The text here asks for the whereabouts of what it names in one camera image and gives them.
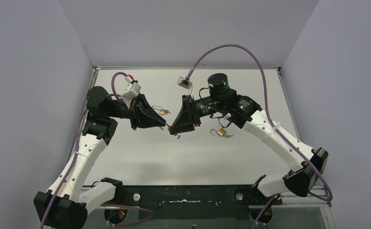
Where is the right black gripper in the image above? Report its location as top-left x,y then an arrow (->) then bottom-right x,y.
170,95 -> 224,135

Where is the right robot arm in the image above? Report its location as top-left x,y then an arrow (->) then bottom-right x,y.
169,73 -> 329,204

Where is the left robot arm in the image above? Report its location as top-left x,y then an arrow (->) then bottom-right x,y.
33,86 -> 166,229

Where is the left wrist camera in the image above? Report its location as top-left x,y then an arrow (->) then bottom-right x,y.
121,74 -> 141,108

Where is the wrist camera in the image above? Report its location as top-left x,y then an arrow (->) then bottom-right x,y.
177,77 -> 194,99
121,74 -> 141,108

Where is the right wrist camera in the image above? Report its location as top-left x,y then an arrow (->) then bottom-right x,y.
177,77 -> 194,99

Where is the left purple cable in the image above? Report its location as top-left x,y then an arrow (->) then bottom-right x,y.
39,72 -> 132,229

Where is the purple cable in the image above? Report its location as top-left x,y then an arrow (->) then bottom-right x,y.
39,72 -> 132,229
185,43 -> 334,229

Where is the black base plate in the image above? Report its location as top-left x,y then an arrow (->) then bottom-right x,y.
106,185 -> 270,220

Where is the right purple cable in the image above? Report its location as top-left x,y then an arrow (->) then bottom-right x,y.
185,43 -> 334,229

